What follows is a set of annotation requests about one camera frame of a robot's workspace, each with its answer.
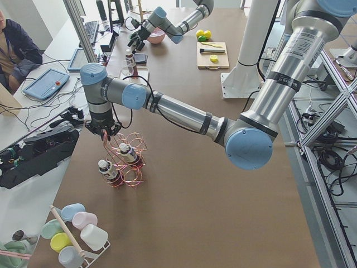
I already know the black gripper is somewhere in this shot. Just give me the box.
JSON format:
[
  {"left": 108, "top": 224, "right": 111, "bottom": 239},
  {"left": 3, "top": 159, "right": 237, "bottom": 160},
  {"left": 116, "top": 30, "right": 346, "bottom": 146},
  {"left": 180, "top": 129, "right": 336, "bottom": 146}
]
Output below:
[
  {"left": 85, "top": 118, "right": 122, "bottom": 142},
  {"left": 127, "top": 26, "right": 151, "bottom": 54}
]

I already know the tea bottle white cap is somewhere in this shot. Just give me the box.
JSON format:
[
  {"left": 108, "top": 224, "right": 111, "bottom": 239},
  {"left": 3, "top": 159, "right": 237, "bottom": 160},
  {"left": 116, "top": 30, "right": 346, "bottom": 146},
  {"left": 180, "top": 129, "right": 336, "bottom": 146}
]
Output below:
[
  {"left": 98, "top": 159, "right": 123, "bottom": 187},
  {"left": 125, "top": 49, "right": 138, "bottom": 75},
  {"left": 119, "top": 142, "right": 143, "bottom": 169}
]

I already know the copper wire bottle basket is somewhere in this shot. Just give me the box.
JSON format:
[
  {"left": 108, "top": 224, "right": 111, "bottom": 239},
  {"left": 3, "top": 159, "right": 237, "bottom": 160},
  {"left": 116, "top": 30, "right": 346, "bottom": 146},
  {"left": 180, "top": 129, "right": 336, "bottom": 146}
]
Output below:
[{"left": 102, "top": 132, "right": 147, "bottom": 188}]

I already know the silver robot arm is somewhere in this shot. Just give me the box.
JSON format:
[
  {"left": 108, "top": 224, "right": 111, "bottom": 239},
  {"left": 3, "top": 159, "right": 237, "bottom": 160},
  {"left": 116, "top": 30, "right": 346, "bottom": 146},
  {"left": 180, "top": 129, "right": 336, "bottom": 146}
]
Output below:
[
  {"left": 80, "top": 1, "right": 356, "bottom": 170},
  {"left": 127, "top": 0, "right": 214, "bottom": 53}
]

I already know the grey folded cloth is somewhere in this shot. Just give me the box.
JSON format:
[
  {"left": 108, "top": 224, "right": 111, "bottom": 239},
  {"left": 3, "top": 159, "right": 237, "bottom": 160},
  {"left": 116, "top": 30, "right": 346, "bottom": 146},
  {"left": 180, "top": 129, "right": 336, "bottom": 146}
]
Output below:
[{"left": 134, "top": 53, "right": 148, "bottom": 64}]

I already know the pink bowl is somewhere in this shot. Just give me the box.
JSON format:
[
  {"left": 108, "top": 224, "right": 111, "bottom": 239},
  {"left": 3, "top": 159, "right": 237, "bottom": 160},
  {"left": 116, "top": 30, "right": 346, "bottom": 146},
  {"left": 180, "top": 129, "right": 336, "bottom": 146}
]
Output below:
[{"left": 147, "top": 27, "right": 166, "bottom": 45}]

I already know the clear wine glass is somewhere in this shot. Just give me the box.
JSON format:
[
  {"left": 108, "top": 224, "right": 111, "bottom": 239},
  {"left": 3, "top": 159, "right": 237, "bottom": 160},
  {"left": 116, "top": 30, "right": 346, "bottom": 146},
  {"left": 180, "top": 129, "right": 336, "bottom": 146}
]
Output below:
[{"left": 122, "top": 60, "right": 134, "bottom": 81}]

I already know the wooden cup tree stand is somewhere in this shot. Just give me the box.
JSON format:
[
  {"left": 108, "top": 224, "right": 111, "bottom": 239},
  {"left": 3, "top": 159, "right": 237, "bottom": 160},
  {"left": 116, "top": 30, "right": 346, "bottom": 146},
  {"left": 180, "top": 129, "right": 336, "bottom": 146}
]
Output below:
[{"left": 136, "top": 0, "right": 155, "bottom": 21}]

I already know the black monitor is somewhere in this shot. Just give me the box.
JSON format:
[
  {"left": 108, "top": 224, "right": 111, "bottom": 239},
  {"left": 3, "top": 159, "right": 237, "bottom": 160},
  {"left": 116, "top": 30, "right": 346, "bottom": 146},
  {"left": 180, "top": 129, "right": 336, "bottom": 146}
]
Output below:
[{"left": 107, "top": 0, "right": 124, "bottom": 37}]

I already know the black keyboard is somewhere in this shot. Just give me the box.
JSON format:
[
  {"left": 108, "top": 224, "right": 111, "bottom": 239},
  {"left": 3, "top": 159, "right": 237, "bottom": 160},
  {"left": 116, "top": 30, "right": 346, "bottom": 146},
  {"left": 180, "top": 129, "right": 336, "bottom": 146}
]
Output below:
[{"left": 84, "top": 21, "right": 99, "bottom": 47}]

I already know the blue teach pendant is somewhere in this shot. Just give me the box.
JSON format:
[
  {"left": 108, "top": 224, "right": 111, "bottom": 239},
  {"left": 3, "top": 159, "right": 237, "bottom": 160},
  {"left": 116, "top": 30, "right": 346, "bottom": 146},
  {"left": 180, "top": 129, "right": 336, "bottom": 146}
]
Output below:
[
  {"left": 67, "top": 48, "right": 89, "bottom": 72},
  {"left": 23, "top": 69, "right": 70, "bottom": 100}
]

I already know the steel muddler black tip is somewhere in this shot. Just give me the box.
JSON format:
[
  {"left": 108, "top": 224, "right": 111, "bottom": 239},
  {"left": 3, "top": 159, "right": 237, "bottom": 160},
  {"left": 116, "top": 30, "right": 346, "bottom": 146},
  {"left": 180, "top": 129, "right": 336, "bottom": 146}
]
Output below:
[{"left": 199, "top": 48, "right": 225, "bottom": 54}]

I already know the bamboo cutting board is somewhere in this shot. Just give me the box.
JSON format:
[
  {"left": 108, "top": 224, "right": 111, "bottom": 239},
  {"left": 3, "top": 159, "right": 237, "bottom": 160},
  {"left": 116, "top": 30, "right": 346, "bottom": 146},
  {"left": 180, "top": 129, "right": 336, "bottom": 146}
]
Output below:
[{"left": 197, "top": 42, "right": 229, "bottom": 69}]

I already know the yellow plastic knife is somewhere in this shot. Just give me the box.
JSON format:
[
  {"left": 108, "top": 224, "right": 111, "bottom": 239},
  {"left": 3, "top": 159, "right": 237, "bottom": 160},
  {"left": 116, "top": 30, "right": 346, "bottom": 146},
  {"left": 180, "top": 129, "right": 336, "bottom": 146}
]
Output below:
[{"left": 201, "top": 42, "right": 223, "bottom": 48}]

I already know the half lemon slice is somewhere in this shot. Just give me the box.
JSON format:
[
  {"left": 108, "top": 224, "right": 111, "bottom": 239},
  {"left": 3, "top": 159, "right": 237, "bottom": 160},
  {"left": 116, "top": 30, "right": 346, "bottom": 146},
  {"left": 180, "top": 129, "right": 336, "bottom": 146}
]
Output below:
[{"left": 209, "top": 55, "right": 218, "bottom": 63}]

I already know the black foam case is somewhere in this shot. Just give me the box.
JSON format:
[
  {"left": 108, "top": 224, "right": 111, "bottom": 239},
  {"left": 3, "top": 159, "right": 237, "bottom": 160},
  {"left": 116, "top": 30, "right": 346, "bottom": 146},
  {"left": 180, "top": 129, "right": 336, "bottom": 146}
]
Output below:
[{"left": 1, "top": 127, "right": 79, "bottom": 189}]

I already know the pale blue cup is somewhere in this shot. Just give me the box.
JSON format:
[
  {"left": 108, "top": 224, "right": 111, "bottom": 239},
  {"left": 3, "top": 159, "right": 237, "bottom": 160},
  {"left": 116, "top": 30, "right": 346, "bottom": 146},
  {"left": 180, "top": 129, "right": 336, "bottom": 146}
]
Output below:
[{"left": 60, "top": 203, "right": 86, "bottom": 222}]

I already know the pink cup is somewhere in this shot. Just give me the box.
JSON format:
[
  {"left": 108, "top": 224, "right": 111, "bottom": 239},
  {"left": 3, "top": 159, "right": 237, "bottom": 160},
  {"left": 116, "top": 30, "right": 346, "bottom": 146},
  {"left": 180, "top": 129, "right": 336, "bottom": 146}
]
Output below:
[{"left": 71, "top": 212, "right": 98, "bottom": 230}]

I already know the white cup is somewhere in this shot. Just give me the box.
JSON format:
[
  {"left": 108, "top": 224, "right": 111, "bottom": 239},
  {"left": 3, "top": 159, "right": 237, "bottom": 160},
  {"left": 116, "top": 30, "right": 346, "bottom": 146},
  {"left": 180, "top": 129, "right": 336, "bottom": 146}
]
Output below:
[{"left": 80, "top": 224, "right": 108, "bottom": 251}]

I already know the green cup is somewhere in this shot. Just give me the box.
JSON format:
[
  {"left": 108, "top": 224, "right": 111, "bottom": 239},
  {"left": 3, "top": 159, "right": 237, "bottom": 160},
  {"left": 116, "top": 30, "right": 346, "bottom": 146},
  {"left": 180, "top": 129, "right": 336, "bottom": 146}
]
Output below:
[{"left": 41, "top": 219, "right": 63, "bottom": 240}]

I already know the yellow cup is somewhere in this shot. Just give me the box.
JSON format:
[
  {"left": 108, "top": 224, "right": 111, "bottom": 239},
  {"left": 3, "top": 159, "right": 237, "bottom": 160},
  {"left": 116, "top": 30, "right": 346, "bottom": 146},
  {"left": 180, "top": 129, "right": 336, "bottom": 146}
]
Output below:
[{"left": 50, "top": 232, "right": 73, "bottom": 253}]

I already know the seated person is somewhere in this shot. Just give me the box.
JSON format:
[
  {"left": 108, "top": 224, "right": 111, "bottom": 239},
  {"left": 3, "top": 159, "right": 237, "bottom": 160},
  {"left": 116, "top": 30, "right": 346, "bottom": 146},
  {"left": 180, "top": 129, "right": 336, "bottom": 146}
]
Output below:
[{"left": 1, "top": 13, "right": 42, "bottom": 94}]

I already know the grey cup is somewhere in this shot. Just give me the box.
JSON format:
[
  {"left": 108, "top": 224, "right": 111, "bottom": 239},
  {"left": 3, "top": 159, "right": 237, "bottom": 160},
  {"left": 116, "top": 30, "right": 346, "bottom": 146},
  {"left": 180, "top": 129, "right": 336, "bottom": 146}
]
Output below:
[{"left": 58, "top": 246, "right": 84, "bottom": 268}]

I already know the black camera cable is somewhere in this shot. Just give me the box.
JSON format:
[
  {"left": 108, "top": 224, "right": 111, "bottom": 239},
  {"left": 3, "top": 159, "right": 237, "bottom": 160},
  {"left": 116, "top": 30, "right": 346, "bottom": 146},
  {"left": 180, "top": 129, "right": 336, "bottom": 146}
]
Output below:
[{"left": 110, "top": 75, "right": 185, "bottom": 140}]

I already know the aluminium frame post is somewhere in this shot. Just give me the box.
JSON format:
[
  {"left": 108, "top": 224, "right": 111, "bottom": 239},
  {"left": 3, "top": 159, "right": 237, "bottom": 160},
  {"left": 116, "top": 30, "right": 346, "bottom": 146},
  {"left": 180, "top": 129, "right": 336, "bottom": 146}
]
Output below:
[{"left": 63, "top": 0, "right": 97, "bottom": 63}]

